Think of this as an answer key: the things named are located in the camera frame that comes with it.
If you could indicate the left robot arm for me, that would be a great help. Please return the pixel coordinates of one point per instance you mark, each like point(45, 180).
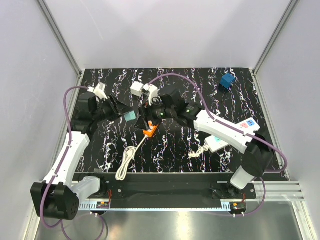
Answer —
point(56, 197)

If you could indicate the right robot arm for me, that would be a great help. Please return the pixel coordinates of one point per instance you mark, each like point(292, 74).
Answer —
point(251, 143)

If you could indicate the blue cube adapter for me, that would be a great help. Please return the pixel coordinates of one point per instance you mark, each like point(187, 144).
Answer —
point(227, 81)

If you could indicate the black marble mat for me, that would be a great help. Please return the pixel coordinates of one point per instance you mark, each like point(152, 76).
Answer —
point(167, 151)

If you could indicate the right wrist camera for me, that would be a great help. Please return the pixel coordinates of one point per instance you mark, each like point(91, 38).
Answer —
point(151, 91)

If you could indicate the orange power strip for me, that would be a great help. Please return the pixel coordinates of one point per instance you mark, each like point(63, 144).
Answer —
point(151, 131)

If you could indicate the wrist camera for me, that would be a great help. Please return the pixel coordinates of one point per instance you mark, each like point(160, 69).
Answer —
point(151, 91)
point(99, 91)

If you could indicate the white cube adapter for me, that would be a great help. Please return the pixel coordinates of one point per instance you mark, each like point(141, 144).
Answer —
point(137, 89)

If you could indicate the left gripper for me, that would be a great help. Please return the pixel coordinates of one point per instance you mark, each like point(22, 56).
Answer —
point(118, 109)

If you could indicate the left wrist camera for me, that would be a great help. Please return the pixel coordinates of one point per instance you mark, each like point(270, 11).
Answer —
point(99, 91)

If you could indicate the teal USB charger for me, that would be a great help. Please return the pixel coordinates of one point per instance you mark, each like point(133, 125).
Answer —
point(130, 116)

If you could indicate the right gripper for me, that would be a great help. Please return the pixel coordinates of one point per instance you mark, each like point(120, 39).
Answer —
point(146, 113)

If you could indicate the slotted cable duct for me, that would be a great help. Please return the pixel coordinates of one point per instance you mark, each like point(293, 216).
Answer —
point(117, 206)

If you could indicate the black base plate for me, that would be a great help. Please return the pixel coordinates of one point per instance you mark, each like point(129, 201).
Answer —
point(196, 189)

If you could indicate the white power strip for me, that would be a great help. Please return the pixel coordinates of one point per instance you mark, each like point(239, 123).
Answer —
point(214, 144)

